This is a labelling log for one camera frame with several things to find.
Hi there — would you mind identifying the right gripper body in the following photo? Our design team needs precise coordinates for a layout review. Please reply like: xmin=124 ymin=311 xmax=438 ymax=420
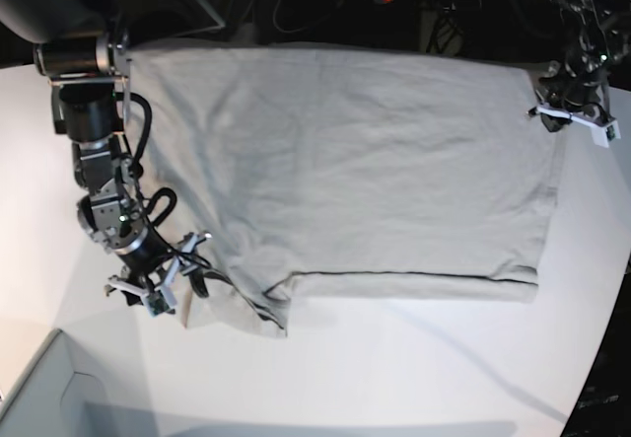
xmin=105 ymin=229 xmax=212 ymax=308

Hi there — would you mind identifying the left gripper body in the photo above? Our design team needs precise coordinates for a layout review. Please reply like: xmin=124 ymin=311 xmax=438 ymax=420
xmin=527 ymin=76 xmax=615 ymax=133

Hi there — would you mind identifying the beige t-shirt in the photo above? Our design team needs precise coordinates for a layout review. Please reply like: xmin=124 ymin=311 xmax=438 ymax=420
xmin=131 ymin=39 xmax=565 ymax=337

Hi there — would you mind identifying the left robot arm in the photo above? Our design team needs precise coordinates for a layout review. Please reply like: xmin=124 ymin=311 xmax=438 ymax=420
xmin=527 ymin=0 xmax=630 ymax=148

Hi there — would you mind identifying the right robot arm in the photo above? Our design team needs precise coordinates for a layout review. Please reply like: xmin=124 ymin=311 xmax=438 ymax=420
xmin=1 ymin=0 xmax=212 ymax=316

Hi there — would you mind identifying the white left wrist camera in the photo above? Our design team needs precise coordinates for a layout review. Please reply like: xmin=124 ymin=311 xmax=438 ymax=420
xmin=591 ymin=119 xmax=621 ymax=148

